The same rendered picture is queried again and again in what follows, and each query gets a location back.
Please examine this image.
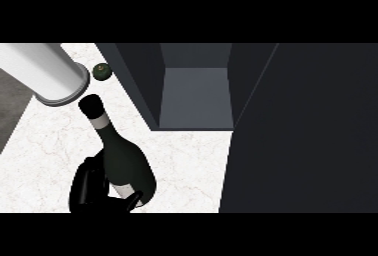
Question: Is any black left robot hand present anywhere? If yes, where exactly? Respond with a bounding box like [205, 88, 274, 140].
[67, 148, 144, 214]

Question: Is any dark green wine bottle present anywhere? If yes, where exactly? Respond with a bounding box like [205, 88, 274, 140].
[76, 93, 158, 208]

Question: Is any dark grey open cabinet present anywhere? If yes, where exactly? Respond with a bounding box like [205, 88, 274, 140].
[94, 42, 280, 132]

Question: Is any small dark green fruit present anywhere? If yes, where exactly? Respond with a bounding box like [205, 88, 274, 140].
[91, 62, 112, 82]

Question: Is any white cylindrical appliance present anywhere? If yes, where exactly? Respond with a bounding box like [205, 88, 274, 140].
[0, 42, 91, 108]

